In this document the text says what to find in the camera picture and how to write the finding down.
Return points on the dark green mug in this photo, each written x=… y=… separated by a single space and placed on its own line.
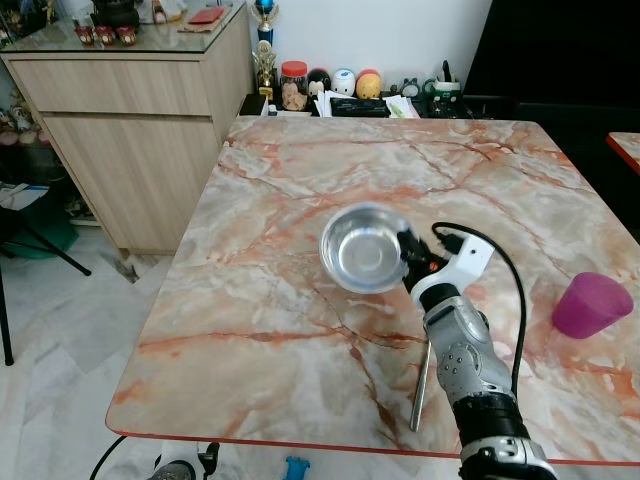
x=446 y=98

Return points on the white round toy figure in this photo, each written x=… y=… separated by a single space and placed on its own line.
x=343 y=82

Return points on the red edged marble side table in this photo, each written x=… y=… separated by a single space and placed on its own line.
x=626 y=148

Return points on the light wooden cabinet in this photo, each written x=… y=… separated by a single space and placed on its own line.
x=140 y=140

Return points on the black pot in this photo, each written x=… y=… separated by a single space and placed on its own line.
x=115 y=12

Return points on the small blue plastic object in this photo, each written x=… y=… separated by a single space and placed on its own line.
x=297 y=467

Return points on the black toy figure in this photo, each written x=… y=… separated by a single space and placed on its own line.
x=318 y=81

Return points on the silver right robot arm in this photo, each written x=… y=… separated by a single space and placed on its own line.
x=478 y=380

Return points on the red lidded clear jar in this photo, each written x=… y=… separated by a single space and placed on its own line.
x=294 y=86

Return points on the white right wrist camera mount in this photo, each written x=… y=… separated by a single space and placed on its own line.
x=466 y=262

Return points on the white papers stack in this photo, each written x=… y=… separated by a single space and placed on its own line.
x=398 y=106

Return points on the round stainless steel bowl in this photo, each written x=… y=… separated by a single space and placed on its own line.
x=362 y=250

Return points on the purple plastic cup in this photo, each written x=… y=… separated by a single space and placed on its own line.
x=590 y=306

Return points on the flat red box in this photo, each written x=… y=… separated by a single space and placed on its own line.
x=206 y=15

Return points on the gold and blue trophy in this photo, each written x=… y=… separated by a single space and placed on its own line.
x=265 y=55

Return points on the orange and yellow toy figure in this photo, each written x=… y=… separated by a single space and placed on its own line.
x=368 y=84

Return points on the slim metal cutlery piece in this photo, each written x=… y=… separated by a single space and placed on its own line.
x=420 y=392

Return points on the black stand leg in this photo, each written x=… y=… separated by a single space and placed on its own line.
x=50 y=250

